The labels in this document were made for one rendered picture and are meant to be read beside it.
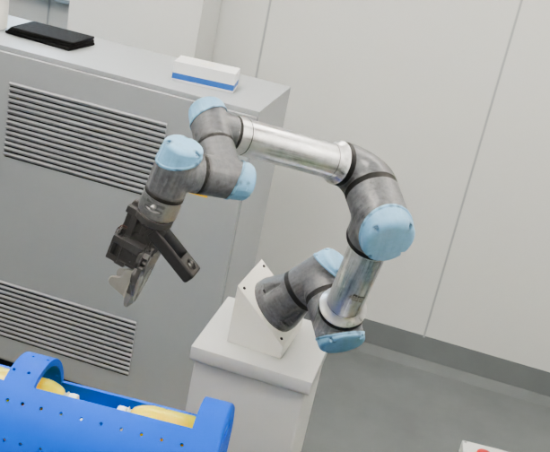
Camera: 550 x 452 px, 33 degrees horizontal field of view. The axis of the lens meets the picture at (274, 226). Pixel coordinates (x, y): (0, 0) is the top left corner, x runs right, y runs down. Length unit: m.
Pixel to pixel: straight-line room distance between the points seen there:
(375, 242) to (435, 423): 2.69
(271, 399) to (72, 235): 1.64
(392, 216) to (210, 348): 0.70
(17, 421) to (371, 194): 0.86
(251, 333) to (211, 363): 0.13
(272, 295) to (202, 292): 1.33
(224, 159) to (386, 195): 0.38
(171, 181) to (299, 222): 3.19
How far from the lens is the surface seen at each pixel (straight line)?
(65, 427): 1.95
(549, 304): 4.83
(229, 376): 2.36
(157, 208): 1.67
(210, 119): 1.75
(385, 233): 1.87
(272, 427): 2.40
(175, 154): 1.61
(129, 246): 1.72
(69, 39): 3.81
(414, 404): 4.61
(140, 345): 3.85
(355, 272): 2.02
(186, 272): 1.70
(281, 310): 2.33
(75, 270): 3.83
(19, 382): 2.00
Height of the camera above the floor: 2.33
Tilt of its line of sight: 22 degrees down
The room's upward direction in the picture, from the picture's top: 12 degrees clockwise
